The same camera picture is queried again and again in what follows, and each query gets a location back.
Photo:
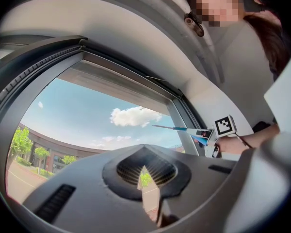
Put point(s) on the brown building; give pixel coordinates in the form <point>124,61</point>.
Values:
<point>63,147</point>

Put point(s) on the blue squeegee with brass blade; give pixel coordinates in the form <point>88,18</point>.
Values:
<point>179,129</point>

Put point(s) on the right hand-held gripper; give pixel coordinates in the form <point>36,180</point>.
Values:
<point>224,127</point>

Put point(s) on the casement window glass pane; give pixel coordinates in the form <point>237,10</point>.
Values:
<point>75,110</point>

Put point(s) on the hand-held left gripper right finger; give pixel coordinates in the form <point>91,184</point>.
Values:
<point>203,178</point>

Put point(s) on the window with dark frame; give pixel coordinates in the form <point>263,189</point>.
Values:
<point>38,54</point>

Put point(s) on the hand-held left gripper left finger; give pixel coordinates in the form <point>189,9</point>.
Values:
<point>87,190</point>

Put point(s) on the person's right forearm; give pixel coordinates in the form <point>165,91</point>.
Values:
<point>262,135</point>

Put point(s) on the person's head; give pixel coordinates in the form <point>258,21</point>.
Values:
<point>220,6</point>

